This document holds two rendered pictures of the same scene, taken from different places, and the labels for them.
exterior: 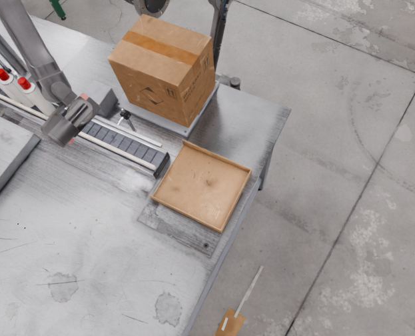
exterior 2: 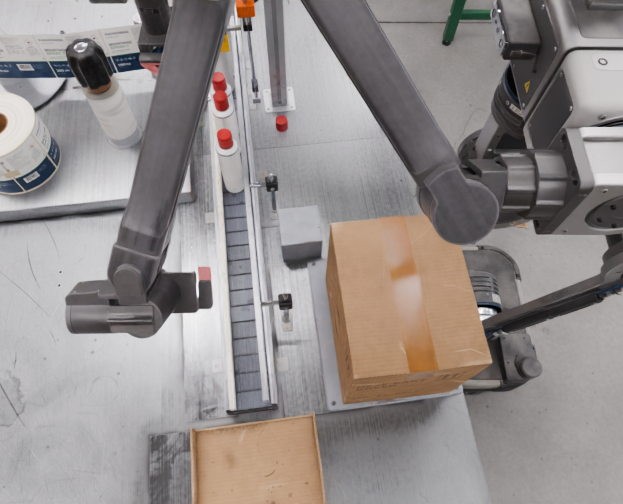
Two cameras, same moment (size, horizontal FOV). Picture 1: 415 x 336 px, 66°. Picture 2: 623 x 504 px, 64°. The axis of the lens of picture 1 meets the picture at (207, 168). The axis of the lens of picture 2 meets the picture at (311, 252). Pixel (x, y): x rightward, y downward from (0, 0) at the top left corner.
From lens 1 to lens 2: 52 cm
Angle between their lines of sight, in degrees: 18
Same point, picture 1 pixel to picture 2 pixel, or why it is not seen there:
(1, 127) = not seen: hidden behind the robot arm
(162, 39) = (425, 283)
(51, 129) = (78, 304)
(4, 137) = not seen: hidden behind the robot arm
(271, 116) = not seen: outside the picture
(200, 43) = (465, 352)
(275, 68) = not seen: outside the picture
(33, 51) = (144, 204)
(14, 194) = (98, 234)
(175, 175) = (252, 442)
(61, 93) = (122, 287)
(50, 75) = (136, 251)
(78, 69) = (331, 162)
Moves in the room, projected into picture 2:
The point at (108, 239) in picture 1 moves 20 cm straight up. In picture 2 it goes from (98, 415) to (57, 399)
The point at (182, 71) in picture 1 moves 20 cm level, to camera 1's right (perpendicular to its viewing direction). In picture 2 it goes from (387, 363) to (483, 453)
